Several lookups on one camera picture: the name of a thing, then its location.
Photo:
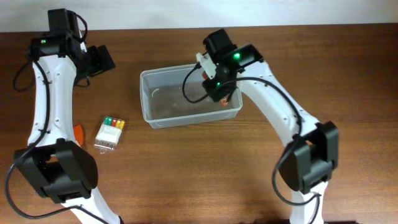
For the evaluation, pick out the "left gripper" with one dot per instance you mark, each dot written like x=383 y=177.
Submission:
x=104 y=58

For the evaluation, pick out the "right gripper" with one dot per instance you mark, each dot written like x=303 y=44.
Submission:
x=219 y=94

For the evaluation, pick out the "orange socket bit rail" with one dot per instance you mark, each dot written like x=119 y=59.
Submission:
x=217 y=89

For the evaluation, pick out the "clear plastic storage container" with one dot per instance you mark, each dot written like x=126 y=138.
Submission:
x=163 y=103

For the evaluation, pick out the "clear box of coloured bits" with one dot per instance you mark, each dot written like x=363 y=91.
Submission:
x=109 y=134

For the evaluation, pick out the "orange scraper with wooden handle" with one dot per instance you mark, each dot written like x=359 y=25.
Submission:
x=79 y=134

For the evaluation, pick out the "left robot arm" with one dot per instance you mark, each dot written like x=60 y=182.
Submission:
x=53 y=162

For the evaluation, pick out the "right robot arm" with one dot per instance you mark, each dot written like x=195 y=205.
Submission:
x=301 y=174

